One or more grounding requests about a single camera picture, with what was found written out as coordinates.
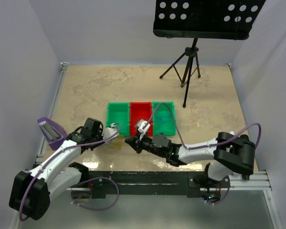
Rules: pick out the green plastic bin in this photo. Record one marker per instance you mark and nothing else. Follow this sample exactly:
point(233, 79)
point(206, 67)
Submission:
point(163, 119)
point(119, 113)

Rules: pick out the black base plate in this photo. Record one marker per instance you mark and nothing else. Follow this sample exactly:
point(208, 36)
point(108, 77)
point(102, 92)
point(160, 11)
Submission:
point(180, 183)

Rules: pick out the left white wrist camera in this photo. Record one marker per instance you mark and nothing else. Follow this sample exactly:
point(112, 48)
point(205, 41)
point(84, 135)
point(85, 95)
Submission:
point(110, 132)

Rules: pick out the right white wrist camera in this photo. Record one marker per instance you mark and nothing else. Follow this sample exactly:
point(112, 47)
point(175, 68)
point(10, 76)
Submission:
point(142, 126)

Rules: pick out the purple holder block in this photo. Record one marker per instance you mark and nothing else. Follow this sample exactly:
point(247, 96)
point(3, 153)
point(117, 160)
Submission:
point(54, 133)

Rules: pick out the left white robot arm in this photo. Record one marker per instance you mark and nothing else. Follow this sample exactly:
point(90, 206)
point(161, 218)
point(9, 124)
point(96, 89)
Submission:
point(34, 190)

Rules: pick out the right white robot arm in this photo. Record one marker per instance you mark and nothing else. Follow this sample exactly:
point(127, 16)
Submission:
point(229, 153)

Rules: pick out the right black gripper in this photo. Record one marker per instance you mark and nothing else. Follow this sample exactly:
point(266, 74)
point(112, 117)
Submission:
point(134, 142)

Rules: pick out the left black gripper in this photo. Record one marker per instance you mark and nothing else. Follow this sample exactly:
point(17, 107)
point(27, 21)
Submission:
point(99, 132)

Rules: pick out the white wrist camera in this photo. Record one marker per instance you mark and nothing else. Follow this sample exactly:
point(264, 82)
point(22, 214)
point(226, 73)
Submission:
point(142, 126)
point(110, 132)

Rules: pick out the black music stand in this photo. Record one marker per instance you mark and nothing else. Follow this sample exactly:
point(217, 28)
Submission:
point(203, 19)

